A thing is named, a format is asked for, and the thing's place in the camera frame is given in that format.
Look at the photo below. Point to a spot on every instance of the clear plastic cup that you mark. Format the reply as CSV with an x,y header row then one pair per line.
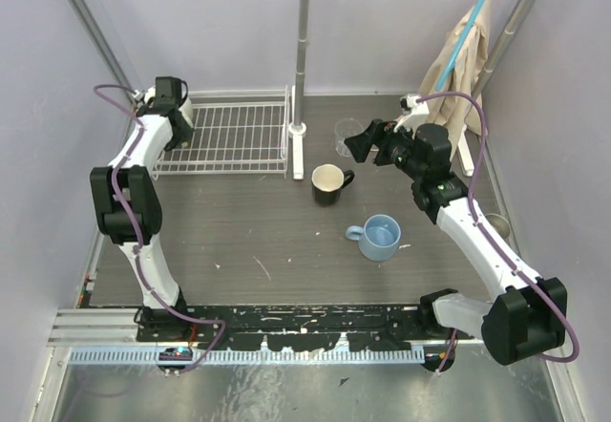
x,y
347,127

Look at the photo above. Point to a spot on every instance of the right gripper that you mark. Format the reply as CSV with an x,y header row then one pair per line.
x,y
384,133

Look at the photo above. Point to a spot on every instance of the beige cloth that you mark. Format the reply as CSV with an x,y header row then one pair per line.
x,y
453,112

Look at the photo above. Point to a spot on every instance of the white speckled mug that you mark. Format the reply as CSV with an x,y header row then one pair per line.
x,y
186,109

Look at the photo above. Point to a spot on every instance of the steel cup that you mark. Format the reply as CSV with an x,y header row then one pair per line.
x,y
499,224

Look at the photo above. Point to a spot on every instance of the blue clothes hanger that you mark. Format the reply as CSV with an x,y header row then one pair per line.
x,y
459,45

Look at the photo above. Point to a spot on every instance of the metal clothes rack frame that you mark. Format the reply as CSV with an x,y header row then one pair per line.
x,y
297,128

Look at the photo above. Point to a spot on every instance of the white wire dish rack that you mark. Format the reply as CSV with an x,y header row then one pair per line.
x,y
235,135

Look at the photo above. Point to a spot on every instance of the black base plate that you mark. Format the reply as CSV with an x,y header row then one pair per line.
x,y
296,327

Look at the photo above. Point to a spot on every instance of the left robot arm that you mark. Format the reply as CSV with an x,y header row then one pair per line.
x,y
127,208

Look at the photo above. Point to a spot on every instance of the blue cable duct strip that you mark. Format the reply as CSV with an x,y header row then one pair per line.
x,y
182,357

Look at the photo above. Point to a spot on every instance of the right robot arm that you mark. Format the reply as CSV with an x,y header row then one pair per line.
x,y
526,315

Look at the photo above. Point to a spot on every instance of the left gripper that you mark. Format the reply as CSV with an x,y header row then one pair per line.
x,y
180,131

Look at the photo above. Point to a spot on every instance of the black mug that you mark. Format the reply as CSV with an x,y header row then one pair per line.
x,y
328,181

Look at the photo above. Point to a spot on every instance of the blue mug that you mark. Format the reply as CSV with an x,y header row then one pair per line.
x,y
378,238

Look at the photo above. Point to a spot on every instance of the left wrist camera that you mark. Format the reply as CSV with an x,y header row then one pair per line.
x,y
165,87

